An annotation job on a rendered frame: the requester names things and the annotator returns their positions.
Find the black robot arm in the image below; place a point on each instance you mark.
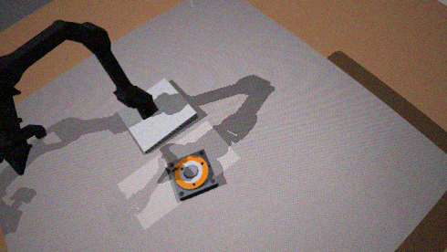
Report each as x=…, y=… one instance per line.
x=95, y=39

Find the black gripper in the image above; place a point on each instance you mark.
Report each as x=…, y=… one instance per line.
x=13, y=142

